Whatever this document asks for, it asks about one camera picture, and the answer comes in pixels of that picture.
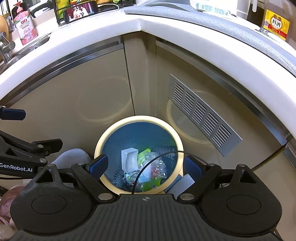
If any clear plastic bag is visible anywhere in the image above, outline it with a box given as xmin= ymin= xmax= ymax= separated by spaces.
xmin=123 ymin=149 xmax=167 ymax=186

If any green snack bag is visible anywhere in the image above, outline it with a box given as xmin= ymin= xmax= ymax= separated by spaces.
xmin=137 ymin=149 xmax=166 ymax=192

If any cream blue trash bin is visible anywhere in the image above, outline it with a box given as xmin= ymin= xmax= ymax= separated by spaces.
xmin=94 ymin=115 xmax=184 ymax=194

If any steel kitchen faucet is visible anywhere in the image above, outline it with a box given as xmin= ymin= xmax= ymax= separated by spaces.
xmin=0 ymin=32 xmax=16 ymax=63

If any silver vent grille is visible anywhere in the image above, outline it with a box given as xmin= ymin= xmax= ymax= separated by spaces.
xmin=169 ymin=75 xmax=242 ymax=157

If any stainless steel sink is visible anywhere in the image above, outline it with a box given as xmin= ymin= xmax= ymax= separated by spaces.
xmin=0 ymin=34 xmax=51 ymax=74

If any pink dish soap bottle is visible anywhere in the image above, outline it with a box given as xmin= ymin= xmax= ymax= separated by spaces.
xmin=11 ymin=1 xmax=38 ymax=46

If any smartphone showing video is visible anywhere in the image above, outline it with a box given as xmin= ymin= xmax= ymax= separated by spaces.
xmin=63 ymin=1 xmax=98 ymax=24

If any grey counter mat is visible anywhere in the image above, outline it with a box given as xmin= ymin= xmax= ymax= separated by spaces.
xmin=124 ymin=1 xmax=295 ymax=75

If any dark soy sauce dispenser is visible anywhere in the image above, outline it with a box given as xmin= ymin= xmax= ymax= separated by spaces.
xmin=247 ymin=1 xmax=264 ymax=26

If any cooking wine jug yellow label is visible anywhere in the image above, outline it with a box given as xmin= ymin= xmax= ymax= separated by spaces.
xmin=262 ymin=0 xmax=293 ymax=42

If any black wire spice rack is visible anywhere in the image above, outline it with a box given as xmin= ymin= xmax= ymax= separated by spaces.
xmin=49 ymin=0 xmax=135 ymax=26

